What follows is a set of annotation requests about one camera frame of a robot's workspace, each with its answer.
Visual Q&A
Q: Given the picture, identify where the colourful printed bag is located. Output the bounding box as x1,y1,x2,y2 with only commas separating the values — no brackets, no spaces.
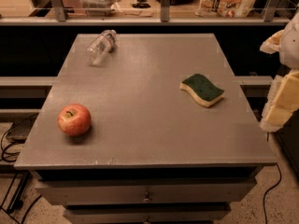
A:
195,0,256,18

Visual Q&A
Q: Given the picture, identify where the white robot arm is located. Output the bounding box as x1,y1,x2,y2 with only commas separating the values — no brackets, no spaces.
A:
260,14,299,133

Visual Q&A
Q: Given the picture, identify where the clear plastic container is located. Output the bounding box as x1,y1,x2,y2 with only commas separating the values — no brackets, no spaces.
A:
80,0,118,16

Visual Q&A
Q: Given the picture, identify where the green and yellow sponge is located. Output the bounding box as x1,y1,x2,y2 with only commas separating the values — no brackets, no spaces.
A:
179,74,224,108

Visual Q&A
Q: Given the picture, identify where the metal drawer knob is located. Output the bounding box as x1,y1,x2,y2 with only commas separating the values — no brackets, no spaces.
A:
143,191,152,203

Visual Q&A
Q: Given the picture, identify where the metal railing shelf frame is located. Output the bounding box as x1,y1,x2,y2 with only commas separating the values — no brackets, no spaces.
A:
0,0,298,26

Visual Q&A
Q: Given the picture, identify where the grey drawer cabinet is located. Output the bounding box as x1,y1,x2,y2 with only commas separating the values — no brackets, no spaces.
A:
15,34,277,224

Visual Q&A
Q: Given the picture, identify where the black cable right floor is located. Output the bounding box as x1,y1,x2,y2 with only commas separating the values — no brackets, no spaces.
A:
262,163,283,224

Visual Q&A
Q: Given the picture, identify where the clear plastic water bottle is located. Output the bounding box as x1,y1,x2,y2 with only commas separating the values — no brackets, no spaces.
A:
86,30,117,66

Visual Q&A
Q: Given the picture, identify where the red apple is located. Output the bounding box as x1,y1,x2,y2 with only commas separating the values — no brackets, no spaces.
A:
57,104,92,136

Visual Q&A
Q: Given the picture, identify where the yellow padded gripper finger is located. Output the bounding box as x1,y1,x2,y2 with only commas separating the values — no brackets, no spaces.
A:
260,71,299,133
260,30,283,54

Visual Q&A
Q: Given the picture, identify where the black cables left floor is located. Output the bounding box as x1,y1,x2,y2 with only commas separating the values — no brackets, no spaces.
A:
0,113,43,224

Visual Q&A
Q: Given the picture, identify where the black power adapter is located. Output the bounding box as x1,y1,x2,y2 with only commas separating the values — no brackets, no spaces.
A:
6,120,33,142

